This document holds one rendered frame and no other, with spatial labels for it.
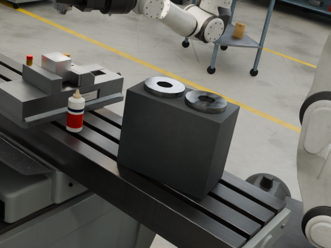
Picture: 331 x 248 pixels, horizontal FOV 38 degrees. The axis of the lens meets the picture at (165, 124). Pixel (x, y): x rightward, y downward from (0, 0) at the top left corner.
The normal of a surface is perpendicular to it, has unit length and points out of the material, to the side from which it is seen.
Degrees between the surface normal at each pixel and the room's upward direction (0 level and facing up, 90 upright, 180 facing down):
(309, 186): 90
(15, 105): 90
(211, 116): 0
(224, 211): 0
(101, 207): 90
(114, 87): 90
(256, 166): 0
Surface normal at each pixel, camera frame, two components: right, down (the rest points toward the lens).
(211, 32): 0.59, 0.51
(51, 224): 0.77, 0.39
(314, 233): -0.42, 0.33
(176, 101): 0.16, -0.89
